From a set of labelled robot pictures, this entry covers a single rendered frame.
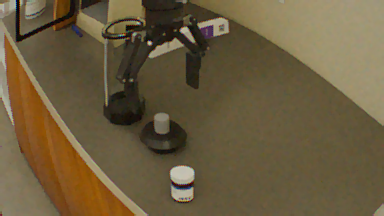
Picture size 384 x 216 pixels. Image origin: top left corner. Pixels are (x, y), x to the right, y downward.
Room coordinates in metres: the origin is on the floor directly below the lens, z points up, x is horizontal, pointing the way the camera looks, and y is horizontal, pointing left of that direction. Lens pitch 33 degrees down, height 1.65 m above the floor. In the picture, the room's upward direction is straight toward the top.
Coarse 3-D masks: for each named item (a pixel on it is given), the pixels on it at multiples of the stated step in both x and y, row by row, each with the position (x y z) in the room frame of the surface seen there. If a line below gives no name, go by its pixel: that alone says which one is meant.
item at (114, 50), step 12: (108, 24) 1.09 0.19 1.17; (120, 24) 1.11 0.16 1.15; (132, 24) 1.11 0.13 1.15; (144, 24) 1.06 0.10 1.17; (108, 48) 1.03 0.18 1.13; (120, 48) 1.02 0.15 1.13; (108, 60) 1.03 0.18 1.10; (120, 60) 1.02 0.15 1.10; (108, 72) 1.03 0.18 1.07; (108, 84) 1.03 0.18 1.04; (120, 84) 1.02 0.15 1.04; (108, 96) 1.03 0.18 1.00; (120, 96) 1.02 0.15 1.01; (108, 108) 1.04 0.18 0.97; (120, 108) 1.02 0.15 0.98
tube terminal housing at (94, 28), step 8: (80, 0) 1.63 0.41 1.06; (112, 0) 1.40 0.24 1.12; (120, 0) 1.41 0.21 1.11; (128, 0) 1.43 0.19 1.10; (136, 0) 1.45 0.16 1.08; (112, 8) 1.40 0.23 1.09; (120, 8) 1.41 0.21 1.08; (128, 8) 1.43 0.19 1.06; (136, 8) 1.45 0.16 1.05; (144, 8) 1.49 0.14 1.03; (80, 16) 1.62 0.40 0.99; (88, 16) 1.55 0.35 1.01; (112, 16) 1.40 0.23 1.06; (120, 16) 1.42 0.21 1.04; (144, 16) 1.50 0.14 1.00; (80, 24) 1.61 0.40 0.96; (88, 24) 1.55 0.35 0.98; (96, 24) 1.49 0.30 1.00; (88, 32) 1.54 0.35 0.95; (96, 32) 1.48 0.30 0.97
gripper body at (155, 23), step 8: (176, 8) 0.93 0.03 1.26; (184, 8) 0.95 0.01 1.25; (152, 16) 0.92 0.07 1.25; (160, 16) 0.92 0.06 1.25; (168, 16) 0.92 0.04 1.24; (176, 16) 0.93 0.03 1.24; (152, 24) 0.92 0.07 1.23; (160, 24) 0.92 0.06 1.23; (168, 24) 0.92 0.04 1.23; (176, 24) 0.96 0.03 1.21; (152, 32) 0.93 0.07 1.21; (168, 32) 0.95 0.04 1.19; (152, 40) 0.93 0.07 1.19; (168, 40) 0.95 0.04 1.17
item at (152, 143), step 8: (152, 120) 0.99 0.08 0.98; (160, 120) 0.95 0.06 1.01; (168, 120) 0.95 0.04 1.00; (144, 128) 0.96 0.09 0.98; (152, 128) 0.96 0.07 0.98; (160, 128) 0.94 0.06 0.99; (168, 128) 0.95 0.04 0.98; (176, 128) 0.96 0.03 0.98; (144, 136) 0.94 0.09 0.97; (152, 136) 0.93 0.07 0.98; (160, 136) 0.94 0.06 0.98; (168, 136) 0.94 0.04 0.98; (176, 136) 0.94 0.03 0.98; (184, 136) 0.95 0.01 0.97; (152, 144) 0.92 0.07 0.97; (160, 144) 0.92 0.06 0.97; (168, 144) 0.92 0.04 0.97; (176, 144) 0.92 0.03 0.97; (160, 152) 0.92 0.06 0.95; (168, 152) 0.93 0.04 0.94
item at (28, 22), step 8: (32, 0) 1.52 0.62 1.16; (40, 0) 1.54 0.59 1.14; (48, 0) 1.56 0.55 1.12; (56, 0) 1.58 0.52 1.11; (64, 0) 1.60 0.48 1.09; (24, 8) 1.50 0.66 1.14; (32, 8) 1.52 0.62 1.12; (40, 8) 1.54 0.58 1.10; (48, 8) 1.56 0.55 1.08; (56, 8) 1.58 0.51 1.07; (64, 8) 1.60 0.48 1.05; (24, 16) 1.50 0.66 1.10; (32, 16) 1.52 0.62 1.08; (40, 16) 1.54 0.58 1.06; (48, 16) 1.56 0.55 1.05; (56, 16) 1.59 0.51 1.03; (24, 24) 1.50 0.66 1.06; (32, 24) 1.52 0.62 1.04; (40, 24) 1.54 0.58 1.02; (24, 32) 1.50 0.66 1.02
